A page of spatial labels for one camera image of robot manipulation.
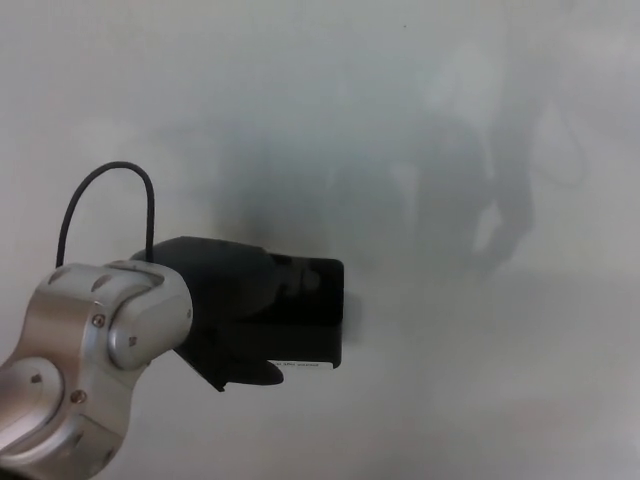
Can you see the black magnetic marker holder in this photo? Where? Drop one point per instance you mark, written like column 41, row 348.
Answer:
column 320, row 335

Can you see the white magnetic whiteboard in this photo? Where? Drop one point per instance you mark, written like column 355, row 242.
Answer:
column 450, row 400

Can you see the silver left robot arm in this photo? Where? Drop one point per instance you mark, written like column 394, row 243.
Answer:
column 70, row 350

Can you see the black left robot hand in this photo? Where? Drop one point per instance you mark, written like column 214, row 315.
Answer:
column 220, row 275

